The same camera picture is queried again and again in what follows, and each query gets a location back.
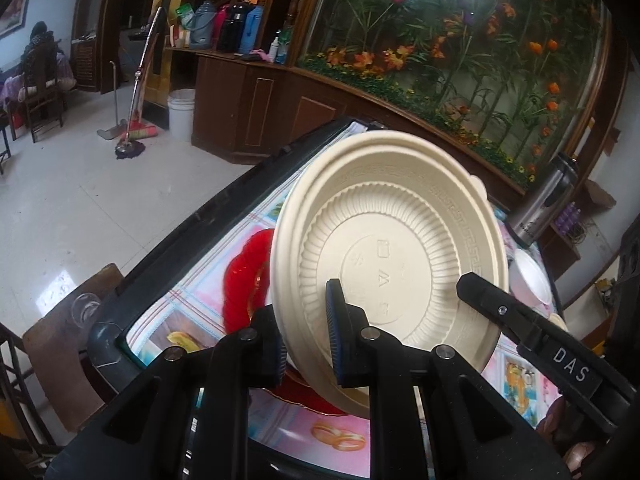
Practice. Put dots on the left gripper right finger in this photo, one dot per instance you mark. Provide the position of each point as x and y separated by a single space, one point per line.
345 323

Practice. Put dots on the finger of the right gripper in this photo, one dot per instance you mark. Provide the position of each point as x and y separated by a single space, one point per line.
500 309

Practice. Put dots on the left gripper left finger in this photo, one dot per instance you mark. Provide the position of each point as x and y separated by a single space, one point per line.
268 361

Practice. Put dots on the white paper bowl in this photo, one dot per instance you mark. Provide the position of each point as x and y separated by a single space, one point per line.
527 281

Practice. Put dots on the beige plastic bowl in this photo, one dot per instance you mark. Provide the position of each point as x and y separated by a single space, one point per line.
397 221
557 320

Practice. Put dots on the colourful fruit pattern tablecloth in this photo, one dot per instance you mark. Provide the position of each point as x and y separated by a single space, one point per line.
190 316

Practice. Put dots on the steel thermos flask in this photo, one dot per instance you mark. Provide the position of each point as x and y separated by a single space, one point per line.
543 202

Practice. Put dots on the wooden counter cabinet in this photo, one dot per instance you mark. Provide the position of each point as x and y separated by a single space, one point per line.
244 112

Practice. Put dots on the red broom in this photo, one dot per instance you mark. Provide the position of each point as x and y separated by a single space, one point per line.
140 129

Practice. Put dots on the white plastic bucket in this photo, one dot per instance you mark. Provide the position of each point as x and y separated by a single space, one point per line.
181 111

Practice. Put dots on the flower mural panel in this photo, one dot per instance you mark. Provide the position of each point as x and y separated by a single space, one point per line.
506 78

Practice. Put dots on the blue thermos jug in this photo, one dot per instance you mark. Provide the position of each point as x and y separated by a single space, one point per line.
250 30

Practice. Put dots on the wooden chair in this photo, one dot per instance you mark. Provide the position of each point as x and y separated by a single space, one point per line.
42 94

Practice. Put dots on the seated person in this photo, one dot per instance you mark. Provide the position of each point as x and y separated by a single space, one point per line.
12 89

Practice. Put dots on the black table frame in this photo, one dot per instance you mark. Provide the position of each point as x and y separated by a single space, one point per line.
137 434

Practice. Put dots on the mop with steel handle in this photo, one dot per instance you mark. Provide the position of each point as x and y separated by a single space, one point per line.
128 147

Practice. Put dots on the framed wall painting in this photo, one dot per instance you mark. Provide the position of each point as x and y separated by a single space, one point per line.
13 18

